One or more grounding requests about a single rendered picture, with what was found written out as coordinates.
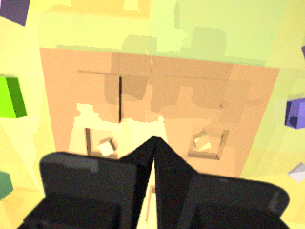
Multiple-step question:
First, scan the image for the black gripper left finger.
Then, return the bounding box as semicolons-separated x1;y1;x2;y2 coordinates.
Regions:
38;136;157;229

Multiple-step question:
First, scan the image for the light green cube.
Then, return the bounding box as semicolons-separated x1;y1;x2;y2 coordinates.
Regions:
0;172;13;200

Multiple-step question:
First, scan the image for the tan square block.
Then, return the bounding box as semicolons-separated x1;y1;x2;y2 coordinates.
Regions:
193;133;212;151
97;139;116;156

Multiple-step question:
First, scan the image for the lime green block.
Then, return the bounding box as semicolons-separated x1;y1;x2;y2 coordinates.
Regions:
0;77;28;119

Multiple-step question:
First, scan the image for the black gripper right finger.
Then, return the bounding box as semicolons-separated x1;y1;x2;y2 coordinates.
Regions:
154;136;290;229

